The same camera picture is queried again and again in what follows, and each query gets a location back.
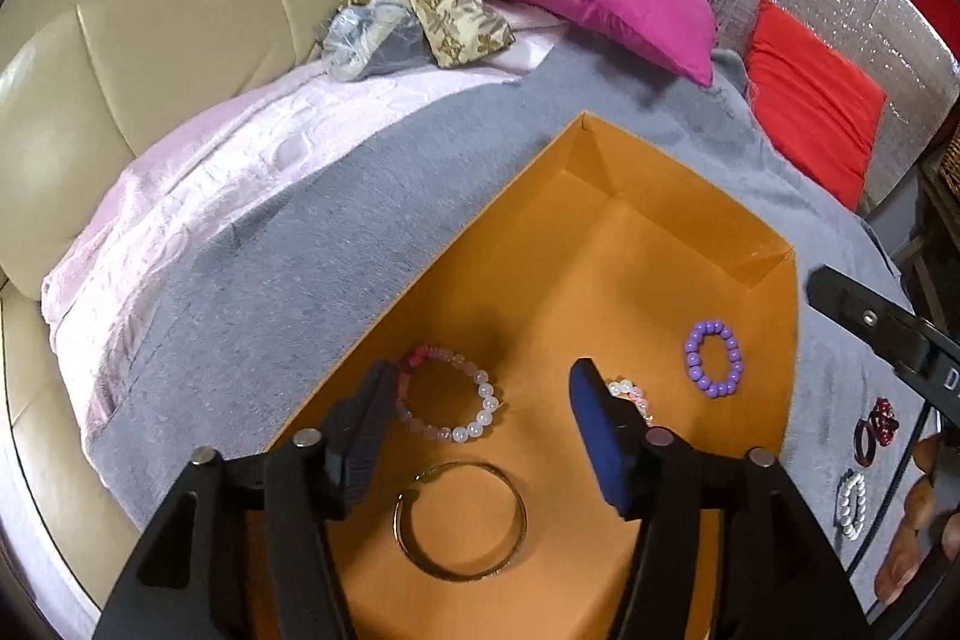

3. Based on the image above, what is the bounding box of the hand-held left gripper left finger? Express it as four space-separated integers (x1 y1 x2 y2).
96 361 402 640

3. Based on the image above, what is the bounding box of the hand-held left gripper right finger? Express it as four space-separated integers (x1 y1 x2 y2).
568 356 875 640

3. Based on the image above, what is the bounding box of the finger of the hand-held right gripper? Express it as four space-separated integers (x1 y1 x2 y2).
806 265 935 378

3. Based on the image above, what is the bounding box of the small pale pink bead bracelet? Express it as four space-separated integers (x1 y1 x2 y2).
606 377 653 427

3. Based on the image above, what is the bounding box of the silver metal bangle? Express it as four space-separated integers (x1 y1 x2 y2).
394 461 527 582

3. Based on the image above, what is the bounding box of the pink and clear bead bracelet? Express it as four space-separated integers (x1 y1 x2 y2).
396 344 503 444

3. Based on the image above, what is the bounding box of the purple bead bracelet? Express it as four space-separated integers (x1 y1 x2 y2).
683 320 743 399

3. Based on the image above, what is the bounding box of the orange cardboard box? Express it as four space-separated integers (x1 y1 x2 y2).
247 113 797 640

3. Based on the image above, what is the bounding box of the person's right hand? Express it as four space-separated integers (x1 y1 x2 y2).
874 434 947 605

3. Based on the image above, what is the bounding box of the dark maroon bangle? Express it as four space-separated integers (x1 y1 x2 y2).
853 419 886 465

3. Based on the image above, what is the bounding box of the grey blanket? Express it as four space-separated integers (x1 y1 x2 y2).
82 40 931 618

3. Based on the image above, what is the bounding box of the small red pillow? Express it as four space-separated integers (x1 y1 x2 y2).
744 0 887 210

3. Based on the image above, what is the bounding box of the pale pink bedsheet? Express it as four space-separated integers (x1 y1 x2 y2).
41 2 571 446

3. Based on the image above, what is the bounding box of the grey plastic bag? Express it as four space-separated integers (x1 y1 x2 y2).
324 2 436 80

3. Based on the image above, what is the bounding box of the beige leather sofa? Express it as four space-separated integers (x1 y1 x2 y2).
0 0 398 618

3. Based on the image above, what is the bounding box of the red bead bracelet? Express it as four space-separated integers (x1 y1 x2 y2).
866 396 899 446

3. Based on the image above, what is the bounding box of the white bead bracelet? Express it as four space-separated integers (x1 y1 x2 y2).
835 470 868 540

